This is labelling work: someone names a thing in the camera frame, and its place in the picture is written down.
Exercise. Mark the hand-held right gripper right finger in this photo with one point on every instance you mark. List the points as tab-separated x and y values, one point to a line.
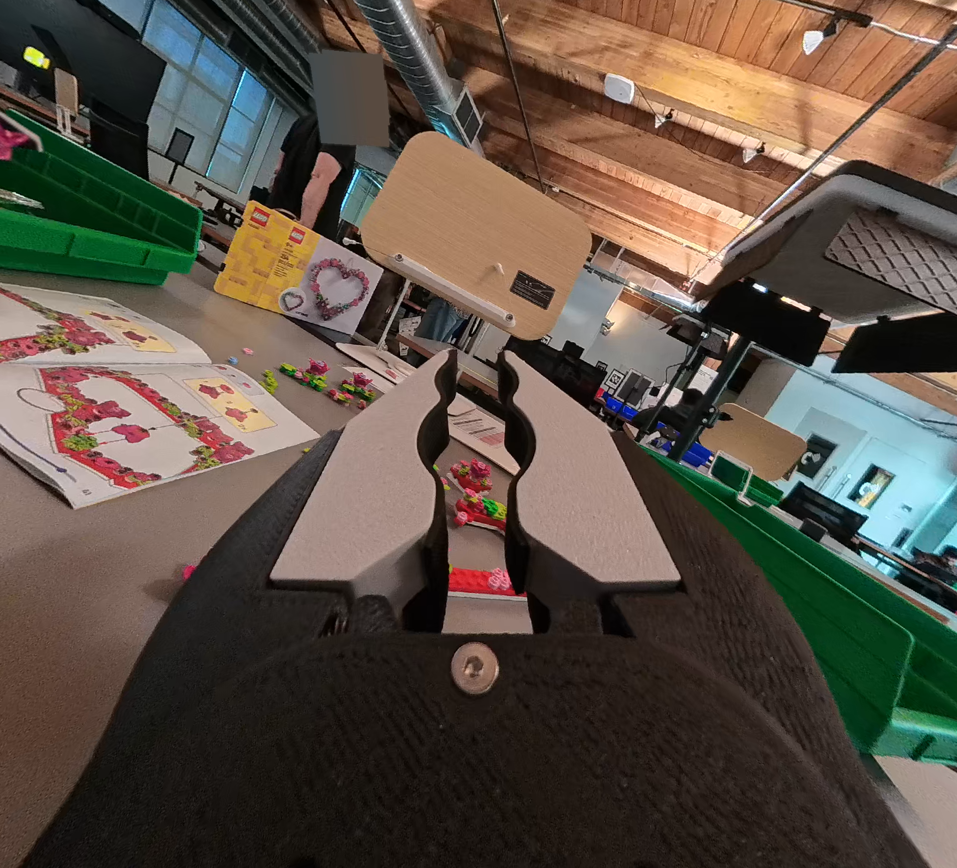
590	509

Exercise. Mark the wooden tilting stand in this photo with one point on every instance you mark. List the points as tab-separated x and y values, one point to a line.
463	225
755	442

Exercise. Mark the open lego instruction booklet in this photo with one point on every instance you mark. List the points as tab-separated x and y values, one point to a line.
149	419

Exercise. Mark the yellow lego box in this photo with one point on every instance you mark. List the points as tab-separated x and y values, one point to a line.
254	262

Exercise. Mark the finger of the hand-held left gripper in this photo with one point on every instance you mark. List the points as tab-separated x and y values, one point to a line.
22	132

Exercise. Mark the green plastic bin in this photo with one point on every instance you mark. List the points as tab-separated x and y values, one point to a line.
112	240
822	621

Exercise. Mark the red lego heart frame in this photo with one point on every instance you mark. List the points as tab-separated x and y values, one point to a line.
471	580

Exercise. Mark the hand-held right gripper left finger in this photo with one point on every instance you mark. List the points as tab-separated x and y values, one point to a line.
359	509

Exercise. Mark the white ceiling sensor box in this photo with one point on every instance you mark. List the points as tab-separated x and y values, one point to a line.
619	87

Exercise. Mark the white printed paper sheet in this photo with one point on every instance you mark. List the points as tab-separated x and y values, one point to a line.
486	434

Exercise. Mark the large dark screen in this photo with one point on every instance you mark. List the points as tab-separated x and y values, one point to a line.
82	46

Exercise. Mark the white track light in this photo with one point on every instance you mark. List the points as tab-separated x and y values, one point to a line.
813	40
750	153
662	119

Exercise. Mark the red lego frame segment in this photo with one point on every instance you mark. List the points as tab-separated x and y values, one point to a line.
482	513
471	476

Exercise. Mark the grey overhead panel on pole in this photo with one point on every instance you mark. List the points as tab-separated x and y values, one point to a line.
807	262

